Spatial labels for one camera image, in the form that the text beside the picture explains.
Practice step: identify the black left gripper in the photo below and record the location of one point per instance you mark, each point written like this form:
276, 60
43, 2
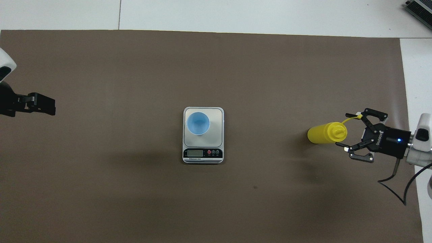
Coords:
7, 103

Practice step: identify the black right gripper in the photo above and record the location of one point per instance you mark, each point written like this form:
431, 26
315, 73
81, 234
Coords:
386, 140

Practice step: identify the yellow squeeze bottle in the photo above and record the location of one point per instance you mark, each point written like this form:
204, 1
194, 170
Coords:
320, 133

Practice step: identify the light blue plastic cup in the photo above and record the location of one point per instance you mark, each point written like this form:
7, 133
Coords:
198, 124

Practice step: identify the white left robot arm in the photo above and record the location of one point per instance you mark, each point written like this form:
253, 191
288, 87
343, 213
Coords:
5, 62

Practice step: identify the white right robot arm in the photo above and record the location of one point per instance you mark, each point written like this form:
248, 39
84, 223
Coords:
422, 141

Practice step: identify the silver digital kitchen scale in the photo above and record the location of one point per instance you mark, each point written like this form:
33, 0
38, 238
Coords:
216, 141

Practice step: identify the brown paper table mat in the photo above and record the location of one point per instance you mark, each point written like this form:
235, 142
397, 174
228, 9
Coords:
101, 175

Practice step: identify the grey ribbed metal device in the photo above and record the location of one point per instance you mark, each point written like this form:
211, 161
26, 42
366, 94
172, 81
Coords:
422, 8

